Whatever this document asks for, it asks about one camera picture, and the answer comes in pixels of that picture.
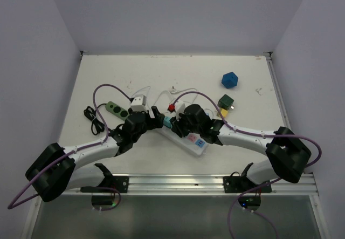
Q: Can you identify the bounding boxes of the teal plug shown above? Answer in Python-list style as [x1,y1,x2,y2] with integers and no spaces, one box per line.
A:
[163,117,172,129]

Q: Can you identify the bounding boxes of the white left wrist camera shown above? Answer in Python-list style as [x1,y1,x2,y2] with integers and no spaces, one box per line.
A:
[130,94,148,112]

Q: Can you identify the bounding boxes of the white power strip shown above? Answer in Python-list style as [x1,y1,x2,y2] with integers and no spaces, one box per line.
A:
[155,126,208,157]

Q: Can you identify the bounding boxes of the yellow plug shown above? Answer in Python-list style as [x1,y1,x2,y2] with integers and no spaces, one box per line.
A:
[220,108,229,118]

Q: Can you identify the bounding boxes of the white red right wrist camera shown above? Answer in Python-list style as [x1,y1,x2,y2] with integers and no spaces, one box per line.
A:
[168,100,186,120]

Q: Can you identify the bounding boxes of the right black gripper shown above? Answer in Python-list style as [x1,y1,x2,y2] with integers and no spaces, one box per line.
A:
[170,108,202,137]

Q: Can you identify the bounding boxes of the black power cord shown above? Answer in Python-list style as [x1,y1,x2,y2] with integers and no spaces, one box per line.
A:
[83,103,108,136]

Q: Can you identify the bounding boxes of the aluminium front rail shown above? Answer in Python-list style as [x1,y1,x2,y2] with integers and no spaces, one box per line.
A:
[34,173,320,196]

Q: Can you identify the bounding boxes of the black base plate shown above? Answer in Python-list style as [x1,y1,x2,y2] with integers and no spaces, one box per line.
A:
[80,163,129,193]
[223,172,258,193]

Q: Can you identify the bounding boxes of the aluminium right side rail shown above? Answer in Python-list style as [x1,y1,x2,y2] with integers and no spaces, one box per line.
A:
[264,51,305,174]

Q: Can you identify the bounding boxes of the dark green plug adapter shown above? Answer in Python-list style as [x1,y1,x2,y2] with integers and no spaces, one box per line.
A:
[217,94,234,110]

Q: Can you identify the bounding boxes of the aluminium rail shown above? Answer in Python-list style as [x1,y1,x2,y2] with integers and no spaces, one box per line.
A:
[264,51,305,174]
[34,173,320,196]

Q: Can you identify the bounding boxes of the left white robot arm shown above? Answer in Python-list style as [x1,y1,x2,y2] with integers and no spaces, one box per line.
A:
[25,106,165,202]

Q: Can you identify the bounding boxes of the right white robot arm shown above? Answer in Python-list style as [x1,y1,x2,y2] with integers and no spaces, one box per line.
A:
[170,104,311,192]

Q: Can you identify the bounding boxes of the green power strip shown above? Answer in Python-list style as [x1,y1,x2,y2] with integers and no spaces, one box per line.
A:
[105,101,129,121]

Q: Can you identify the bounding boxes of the blue plug adapter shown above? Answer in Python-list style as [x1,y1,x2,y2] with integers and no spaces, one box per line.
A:
[221,72,238,88]

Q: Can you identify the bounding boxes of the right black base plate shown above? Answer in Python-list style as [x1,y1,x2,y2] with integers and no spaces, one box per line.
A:
[223,172,258,193]

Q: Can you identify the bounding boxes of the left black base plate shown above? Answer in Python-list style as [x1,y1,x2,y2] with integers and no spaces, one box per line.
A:
[80,163,129,193]

